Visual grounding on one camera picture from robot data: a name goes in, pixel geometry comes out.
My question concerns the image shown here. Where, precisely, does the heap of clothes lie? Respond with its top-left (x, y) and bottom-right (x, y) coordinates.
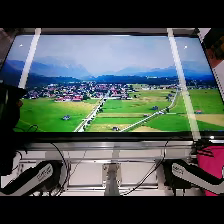
top-left (201, 28), bottom-right (224, 62)

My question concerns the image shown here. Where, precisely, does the black garment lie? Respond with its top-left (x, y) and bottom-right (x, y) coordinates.
top-left (0, 83), bottom-right (29, 176)

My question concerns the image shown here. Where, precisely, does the pink garment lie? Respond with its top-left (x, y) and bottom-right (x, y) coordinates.
top-left (196, 144), bottom-right (224, 197)

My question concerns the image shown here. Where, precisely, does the silver frame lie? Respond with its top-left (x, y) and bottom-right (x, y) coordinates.
top-left (13, 139), bottom-right (224, 197)

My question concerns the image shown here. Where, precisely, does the black cable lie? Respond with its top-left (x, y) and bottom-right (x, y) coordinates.
top-left (49, 142), bottom-right (72, 197)
top-left (121, 139), bottom-right (171, 196)

